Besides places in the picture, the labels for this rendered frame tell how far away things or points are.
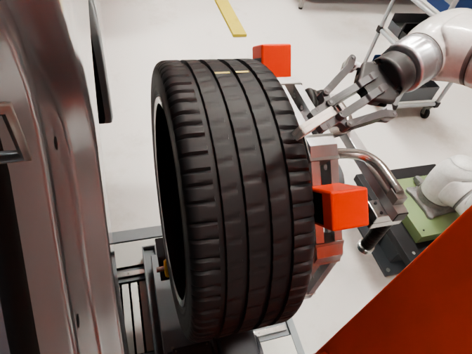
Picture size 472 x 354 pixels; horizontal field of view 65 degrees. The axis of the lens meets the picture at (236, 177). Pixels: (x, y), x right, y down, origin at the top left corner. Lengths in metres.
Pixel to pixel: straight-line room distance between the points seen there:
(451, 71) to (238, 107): 0.37
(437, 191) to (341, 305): 0.67
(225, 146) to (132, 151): 1.62
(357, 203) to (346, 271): 1.30
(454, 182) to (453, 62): 1.07
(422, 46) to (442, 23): 0.07
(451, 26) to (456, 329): 0.49
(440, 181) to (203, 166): 1.34
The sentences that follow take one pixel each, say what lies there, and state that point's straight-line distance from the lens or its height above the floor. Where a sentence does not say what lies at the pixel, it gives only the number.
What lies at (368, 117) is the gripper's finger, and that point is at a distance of 0.63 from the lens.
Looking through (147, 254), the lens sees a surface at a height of 0.15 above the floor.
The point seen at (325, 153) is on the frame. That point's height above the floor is 1.11.
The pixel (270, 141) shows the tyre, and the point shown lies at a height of 1.15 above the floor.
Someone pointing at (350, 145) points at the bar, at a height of 0.97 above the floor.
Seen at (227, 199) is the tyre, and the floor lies 1.11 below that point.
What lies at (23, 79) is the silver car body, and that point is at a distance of 0.27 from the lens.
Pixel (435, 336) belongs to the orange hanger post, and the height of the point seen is 1.17.
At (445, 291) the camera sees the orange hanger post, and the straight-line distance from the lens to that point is 0.50.
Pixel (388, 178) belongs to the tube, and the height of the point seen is 1.01.
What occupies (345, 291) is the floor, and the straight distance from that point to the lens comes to 1.91.
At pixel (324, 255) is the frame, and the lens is 0.77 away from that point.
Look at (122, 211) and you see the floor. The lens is 1.96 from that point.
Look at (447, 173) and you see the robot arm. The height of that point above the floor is 0.57.
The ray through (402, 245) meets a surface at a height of 0.30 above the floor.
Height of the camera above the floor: 1.59
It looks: 49 degrees down
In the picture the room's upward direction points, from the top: 12 degrees clockwise
